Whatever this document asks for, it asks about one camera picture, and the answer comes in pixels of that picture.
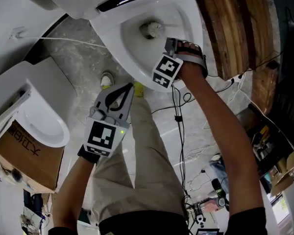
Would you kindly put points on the person's right hand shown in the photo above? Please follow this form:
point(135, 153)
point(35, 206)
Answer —
point(189, 48)

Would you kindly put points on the white toilet with labelled lid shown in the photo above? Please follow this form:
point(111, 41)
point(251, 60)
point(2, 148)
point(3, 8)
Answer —
point(134, 48)

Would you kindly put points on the wooden step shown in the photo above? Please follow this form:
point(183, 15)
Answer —
point(235, 28)

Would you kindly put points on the person's right forearm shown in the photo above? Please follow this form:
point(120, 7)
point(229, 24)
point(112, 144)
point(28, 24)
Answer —
point(223, 136)

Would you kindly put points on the person's left shoe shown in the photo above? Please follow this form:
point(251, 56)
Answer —
point(106, 80)

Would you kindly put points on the person's left hand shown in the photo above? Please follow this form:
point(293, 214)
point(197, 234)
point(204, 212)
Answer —
point(89, 155)

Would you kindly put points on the black table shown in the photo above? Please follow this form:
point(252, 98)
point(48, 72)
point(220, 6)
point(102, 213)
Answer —
point(272, 136)

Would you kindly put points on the person's beige trousers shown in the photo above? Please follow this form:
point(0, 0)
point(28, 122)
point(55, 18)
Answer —
point(147, 170)

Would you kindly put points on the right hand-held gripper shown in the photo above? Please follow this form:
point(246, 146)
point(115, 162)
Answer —
point(166, 68)

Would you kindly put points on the black green device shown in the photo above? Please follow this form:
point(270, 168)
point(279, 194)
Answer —
point(220, 192)

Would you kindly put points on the brown cardboard box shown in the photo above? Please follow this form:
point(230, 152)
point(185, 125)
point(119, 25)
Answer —
point(27, 165)

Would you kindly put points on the small lit screen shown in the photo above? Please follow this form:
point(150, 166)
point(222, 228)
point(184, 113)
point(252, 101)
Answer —
point(207, 232)

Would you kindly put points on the white toilet brush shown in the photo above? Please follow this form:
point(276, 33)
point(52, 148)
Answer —
point(150, 29)

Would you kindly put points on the person's right shoe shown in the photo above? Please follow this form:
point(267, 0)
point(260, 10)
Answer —
point(138, 89)

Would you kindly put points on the white wall socket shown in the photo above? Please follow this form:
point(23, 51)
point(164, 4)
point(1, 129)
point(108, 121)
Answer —
point(17, 32)

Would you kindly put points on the open cardboard box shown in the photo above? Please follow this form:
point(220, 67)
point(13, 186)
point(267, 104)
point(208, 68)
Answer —
point(285, 175)

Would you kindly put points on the white toilet with plain lid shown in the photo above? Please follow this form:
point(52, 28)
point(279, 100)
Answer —
point(44, 126)

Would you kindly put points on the person's black shirt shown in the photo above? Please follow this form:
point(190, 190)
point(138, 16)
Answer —
point(149, 224)

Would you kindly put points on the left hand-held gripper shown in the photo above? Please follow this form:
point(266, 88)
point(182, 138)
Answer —
point(101, 136)

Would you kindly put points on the person's left forearm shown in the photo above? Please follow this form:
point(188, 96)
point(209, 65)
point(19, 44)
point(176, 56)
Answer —
point(71, 195)

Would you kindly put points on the person's shoe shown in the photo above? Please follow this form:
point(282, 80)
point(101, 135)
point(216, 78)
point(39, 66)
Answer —
point(106, 80)
point(138, 89)

